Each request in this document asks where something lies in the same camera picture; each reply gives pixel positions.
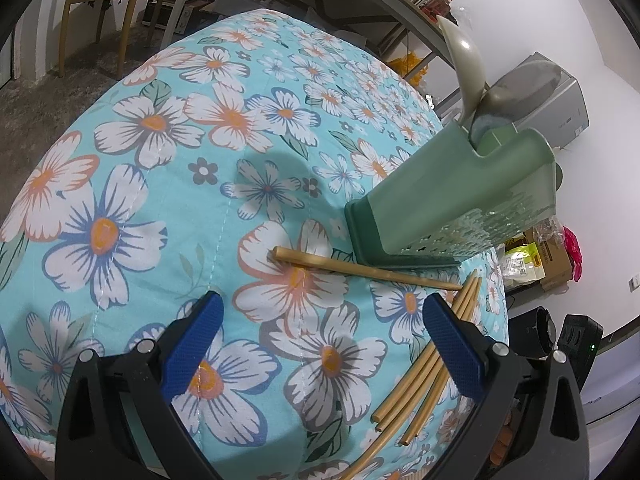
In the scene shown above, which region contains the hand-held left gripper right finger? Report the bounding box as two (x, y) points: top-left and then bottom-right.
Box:
(422, 292), (591, 480)

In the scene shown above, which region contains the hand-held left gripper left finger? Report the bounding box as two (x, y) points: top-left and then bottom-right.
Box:
(55, 291), (226, 480)

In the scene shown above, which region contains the bundle of bamboo chopsticks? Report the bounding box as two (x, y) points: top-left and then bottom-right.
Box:
(345, 270), (483, 480)

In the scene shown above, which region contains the bamboo chopstick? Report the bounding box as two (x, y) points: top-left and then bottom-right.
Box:
(272, 246), (463, 291)

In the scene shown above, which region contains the green perforated utensil holder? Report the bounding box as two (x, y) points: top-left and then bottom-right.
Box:
(345, 121), (557, 268)

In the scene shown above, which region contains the cream plastic soup spoon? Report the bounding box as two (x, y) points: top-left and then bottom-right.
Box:
(437, 14), (488, 141)

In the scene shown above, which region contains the black rice cooker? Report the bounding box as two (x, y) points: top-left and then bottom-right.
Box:
(507, 307), (556, 361)

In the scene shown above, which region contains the cardboard box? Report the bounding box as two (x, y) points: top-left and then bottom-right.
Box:
(505, 230), (573, 291)

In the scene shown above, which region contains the pink plastic bag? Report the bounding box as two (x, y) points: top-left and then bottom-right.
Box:
(564, 227), (584, 281)

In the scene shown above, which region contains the blue floral blanket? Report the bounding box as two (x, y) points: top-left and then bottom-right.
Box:
(0, 7), (511, 480)

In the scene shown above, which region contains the grey refrigerator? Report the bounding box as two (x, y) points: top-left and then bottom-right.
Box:
(510, 52), (590, 148)

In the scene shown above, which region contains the yellow plastic bag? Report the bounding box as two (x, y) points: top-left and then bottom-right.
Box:
(389, 52), (431, 86)

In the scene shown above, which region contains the small oven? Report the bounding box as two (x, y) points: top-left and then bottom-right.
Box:
(142, 0), (193, 33)

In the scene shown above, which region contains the grey desk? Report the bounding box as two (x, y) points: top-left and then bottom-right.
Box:
(300, 0), (461, 83)

